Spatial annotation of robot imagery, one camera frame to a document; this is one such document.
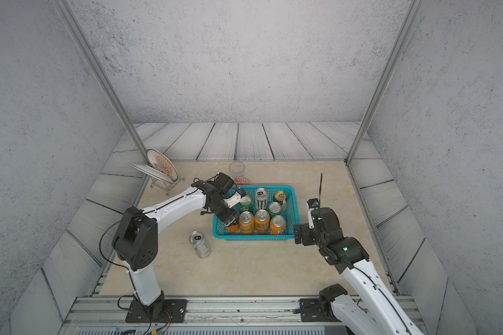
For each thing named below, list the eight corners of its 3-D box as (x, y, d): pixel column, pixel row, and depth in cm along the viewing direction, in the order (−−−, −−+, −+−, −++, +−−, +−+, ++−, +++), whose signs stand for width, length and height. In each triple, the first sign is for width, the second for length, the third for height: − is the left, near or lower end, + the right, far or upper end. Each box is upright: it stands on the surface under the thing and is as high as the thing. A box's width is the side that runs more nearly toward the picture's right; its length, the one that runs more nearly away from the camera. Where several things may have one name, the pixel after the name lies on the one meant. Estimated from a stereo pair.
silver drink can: (194, 253, 88) (185, 238, 78) (202, 243, 91) (195, 228, 81) (205, 261, 86) (197, 247, 76) (213, 251, 89) (207, 236, 78)
